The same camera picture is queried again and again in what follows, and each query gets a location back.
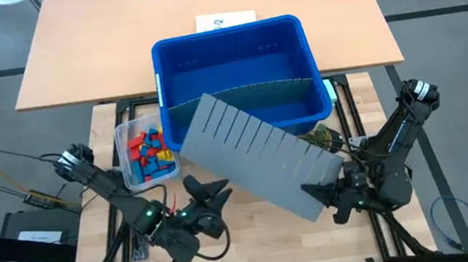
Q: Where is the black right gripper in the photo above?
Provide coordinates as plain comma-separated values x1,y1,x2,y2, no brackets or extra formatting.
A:
298,159,380,229

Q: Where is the blue arch block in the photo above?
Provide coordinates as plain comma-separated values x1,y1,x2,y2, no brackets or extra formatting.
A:
145,128,161,146

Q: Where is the black circuit board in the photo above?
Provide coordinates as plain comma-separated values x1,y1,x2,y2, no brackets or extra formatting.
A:
21,182,71,214

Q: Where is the short grey slotted divider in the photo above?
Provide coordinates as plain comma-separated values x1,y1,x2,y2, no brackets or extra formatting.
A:
172,78,352,236

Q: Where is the black hex key holder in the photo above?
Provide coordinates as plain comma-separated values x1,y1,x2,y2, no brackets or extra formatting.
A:
131,239,153,261

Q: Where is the blue coiled cable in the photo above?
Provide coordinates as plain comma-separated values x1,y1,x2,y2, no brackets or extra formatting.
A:
427,193,468,256

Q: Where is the clear plastic block container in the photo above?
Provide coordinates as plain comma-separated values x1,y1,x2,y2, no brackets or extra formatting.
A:
112,110,184,194

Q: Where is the black left camera cable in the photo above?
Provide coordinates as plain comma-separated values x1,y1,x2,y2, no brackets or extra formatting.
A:
194,217,233,262

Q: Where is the black beam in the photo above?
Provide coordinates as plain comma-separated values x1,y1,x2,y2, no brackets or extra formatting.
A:
0,220,80,262

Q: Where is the small mint green box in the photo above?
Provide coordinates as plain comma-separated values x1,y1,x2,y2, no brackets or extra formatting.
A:
322,78,339,104

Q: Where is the large blue plastic bin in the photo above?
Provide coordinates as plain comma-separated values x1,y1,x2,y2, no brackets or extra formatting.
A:
147,10,336,155

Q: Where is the white printed paper sheet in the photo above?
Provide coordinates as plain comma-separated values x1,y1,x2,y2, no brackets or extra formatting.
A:
194,9,259,35

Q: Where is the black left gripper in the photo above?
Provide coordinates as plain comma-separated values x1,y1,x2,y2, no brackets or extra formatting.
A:
168,170,237,243

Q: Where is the long grey slotted divider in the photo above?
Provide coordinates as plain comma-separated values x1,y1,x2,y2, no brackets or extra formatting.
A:
166,75,325,132

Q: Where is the potted succulent plant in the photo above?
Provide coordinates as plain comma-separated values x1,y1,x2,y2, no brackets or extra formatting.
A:
296,120,346,155

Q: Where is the black flat case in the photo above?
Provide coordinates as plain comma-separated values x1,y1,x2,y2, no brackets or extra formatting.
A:
0,204,79,262

